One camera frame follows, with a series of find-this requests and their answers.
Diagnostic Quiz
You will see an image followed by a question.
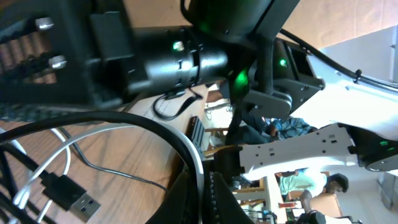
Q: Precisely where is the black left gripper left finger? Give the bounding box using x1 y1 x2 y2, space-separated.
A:
146 172 198 224

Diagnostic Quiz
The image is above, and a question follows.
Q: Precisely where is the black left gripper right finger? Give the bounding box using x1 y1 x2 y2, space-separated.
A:
207 172 253 224

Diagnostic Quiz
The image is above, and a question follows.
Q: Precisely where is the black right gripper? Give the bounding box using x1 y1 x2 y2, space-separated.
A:
1 0 149 121

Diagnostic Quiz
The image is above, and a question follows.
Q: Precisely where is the black usb cable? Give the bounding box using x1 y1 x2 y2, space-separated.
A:
57 126 169 191
0 110 200 224

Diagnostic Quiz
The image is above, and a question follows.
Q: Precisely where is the white usb cable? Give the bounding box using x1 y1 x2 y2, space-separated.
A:
0 123 206 224

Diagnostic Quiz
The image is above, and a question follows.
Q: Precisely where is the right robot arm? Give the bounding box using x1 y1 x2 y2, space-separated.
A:
1 1 299 167

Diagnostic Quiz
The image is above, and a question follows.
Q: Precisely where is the person in teal shirt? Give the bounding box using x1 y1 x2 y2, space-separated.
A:
274 168 349 213

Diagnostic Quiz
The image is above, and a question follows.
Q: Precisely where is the person in blue shirt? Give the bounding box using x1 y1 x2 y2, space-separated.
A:
225 111 317 145

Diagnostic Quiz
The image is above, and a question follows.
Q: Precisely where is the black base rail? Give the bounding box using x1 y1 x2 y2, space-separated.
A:
186 116 205 161

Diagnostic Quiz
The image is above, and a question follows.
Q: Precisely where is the black right camera cable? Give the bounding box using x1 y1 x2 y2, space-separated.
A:
278 27 398 93

